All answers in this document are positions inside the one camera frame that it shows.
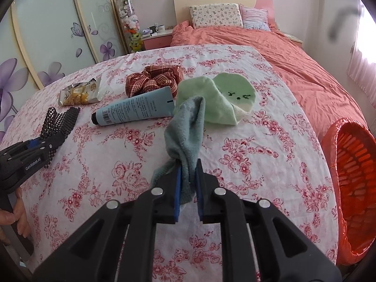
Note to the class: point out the white mug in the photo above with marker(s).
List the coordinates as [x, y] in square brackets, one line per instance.
[159, 28]

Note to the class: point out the black mesh net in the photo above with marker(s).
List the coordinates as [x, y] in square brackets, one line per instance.
[58, 120]

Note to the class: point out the clear tube of plush toys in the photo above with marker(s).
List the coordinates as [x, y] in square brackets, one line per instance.
[129, 20]

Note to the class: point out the person's left hand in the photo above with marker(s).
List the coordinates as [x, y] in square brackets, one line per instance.
[22, 211]

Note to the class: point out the teal sock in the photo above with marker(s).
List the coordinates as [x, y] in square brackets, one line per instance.
[182, 141]

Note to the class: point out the floral pillow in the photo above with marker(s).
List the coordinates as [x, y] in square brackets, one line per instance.
[216, 16]

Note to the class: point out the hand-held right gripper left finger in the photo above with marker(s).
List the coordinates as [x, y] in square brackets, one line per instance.
[177, 194]

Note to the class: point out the light blue cream tube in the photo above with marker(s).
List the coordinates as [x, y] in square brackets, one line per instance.
[135, 107]

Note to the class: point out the pink nightstand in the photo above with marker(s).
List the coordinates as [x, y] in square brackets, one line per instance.
[157, 41]

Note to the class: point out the red plaid scrunchie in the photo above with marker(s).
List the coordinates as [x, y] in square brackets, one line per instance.
[152, 79]

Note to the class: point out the wooden nightstand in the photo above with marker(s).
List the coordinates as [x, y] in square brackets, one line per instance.
[294, 38]

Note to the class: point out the green sock with face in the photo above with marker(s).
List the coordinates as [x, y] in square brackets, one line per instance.
[223, 100]

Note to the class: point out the pink striped pillow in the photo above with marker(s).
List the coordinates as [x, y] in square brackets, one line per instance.
[254, 17]

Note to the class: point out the orange plastic basket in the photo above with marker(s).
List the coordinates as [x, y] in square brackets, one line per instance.
[352, 164]

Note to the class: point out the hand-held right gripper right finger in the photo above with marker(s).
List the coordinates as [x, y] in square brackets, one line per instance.
[199, 192]

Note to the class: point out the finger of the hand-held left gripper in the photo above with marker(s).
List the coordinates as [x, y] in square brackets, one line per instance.
[29, 144]
[50, 144]

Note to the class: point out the flower print sliding wardrobe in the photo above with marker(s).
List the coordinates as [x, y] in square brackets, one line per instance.
[44, 35]

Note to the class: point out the bed with salmon duvet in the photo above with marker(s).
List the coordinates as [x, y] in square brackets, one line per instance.
[293, 64]

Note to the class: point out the golden snack wrapper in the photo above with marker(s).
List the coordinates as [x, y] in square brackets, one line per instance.
[79, 91]

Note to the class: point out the pink sheer curtain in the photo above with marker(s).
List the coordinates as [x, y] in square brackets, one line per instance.
[364, 64]

